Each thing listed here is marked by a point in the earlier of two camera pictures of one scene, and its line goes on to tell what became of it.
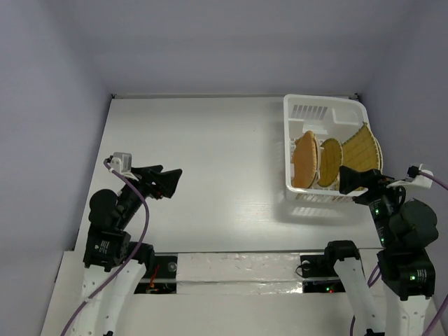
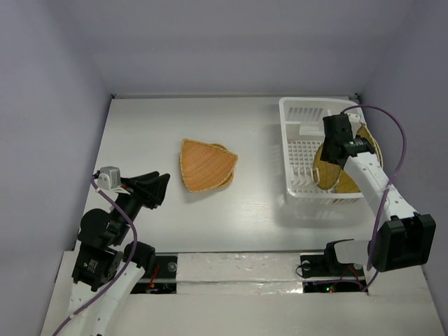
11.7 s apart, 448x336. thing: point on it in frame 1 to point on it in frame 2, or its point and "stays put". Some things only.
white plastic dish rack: [328, 117] stays put
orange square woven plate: [304, 161] to [228, 180]
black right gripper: [369, 184] to [334, 150]
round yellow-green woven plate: [330, 162] stays put
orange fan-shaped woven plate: [318, 169] to [205, 166]
